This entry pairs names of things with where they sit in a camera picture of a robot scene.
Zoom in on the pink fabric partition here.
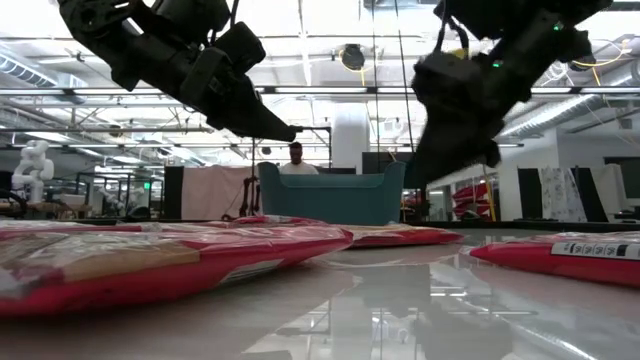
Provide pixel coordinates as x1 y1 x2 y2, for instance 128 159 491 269
180 164 261 221

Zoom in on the black ceiling cable reel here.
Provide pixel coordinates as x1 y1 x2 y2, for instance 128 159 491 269
340 42 367 72

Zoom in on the black standing panel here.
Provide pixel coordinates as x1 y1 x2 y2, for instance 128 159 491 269
571 165 610 223
163 165 185 220
517 167 544 220

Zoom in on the person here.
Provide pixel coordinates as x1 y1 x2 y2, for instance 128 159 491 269
278 141 320 176

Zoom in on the yellow hanging cable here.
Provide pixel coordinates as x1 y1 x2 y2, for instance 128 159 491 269
480 164 498 222

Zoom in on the red popcorn bag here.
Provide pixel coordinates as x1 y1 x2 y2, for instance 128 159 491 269
207 214 329 230
342 223 465 250
0 224 355 319
468 231 640 290

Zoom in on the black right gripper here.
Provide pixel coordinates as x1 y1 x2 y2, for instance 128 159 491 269
413 54 532 191

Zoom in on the white pillar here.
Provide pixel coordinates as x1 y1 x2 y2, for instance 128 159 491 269
331 102 371 174

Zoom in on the black wall screen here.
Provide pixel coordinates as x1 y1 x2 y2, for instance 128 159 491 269
603 155 640 199

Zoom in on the long light bar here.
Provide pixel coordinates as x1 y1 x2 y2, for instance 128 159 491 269
0 85 640 96

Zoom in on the grey horizontal pipe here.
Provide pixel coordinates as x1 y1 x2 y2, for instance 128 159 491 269
0 126 215 135

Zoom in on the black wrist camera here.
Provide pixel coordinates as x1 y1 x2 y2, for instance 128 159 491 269
411 49 454 101
213 21 267 77

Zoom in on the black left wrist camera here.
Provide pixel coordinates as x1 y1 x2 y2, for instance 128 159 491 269
213 21 267 77

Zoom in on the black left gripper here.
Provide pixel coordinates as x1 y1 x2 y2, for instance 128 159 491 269
111 29 305 143

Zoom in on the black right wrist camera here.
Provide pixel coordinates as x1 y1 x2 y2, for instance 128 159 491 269
411 49 454 101

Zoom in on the teal plastic basket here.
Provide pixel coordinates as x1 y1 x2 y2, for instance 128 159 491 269
258 160 407 226

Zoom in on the thin black hanging cable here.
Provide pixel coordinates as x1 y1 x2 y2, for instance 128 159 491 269
370 0 380 151

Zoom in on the white patterned cloth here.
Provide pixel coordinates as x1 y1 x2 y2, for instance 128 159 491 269
538 166 587 223

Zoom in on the white humanoid robot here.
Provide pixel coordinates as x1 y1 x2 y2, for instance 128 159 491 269
10 139 55 204

